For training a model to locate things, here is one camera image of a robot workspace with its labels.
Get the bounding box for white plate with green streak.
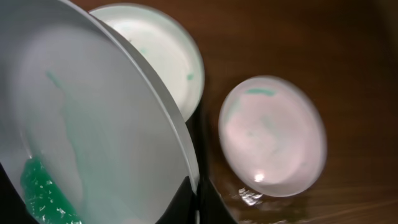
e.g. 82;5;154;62
1;1;200;223

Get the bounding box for white plate with green smears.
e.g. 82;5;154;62
90;3;205;121

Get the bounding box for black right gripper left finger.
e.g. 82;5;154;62
0;166;39;224

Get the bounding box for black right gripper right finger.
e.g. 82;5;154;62
155;176;197;224

